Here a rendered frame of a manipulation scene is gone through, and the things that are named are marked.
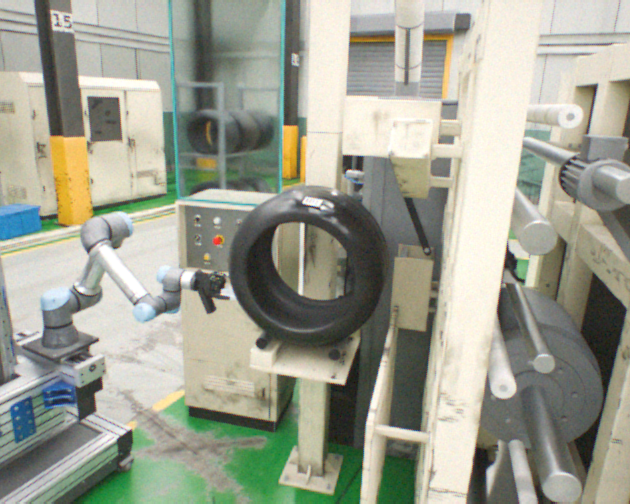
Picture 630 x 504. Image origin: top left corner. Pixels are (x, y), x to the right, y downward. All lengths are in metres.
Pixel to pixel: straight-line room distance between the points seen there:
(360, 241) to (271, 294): 0.57
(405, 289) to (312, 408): 0.77
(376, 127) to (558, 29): 9.32
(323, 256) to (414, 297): 0.41
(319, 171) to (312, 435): 1.25
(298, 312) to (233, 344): 0.73
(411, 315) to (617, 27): 8.93
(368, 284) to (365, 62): 9.87
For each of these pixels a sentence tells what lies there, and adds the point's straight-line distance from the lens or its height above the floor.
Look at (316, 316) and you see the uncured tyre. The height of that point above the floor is 0.92.
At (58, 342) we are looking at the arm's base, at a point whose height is 0.74.
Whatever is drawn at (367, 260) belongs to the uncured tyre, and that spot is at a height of 1.27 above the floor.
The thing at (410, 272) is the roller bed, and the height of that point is 1.14.
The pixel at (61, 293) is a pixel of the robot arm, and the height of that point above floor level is 0.95.
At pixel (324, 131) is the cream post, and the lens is 1.99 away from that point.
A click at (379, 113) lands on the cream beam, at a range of 1.33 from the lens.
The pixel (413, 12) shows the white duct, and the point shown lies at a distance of 2.30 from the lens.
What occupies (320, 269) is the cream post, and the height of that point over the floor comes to 1.09.
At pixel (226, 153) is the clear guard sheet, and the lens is 2.45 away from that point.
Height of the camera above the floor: 1.77
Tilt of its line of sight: 17 degrees down
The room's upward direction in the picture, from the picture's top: 2 degrees clockwise
